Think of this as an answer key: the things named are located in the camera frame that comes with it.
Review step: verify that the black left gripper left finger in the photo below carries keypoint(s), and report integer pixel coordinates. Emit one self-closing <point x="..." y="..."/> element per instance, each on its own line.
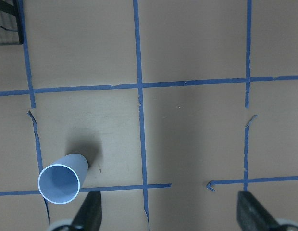
<point x="89" y="216"/>

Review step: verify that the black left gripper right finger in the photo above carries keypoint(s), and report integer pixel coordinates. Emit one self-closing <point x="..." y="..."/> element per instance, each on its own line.
<point x="252" y="216"/>

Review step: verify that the light blue plastic cup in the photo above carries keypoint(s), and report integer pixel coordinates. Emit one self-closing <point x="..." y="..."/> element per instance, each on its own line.
<point x="60" y="182"/>

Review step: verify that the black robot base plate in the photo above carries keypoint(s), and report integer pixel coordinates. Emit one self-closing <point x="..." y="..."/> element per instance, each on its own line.
<point x="11" y="29"/>

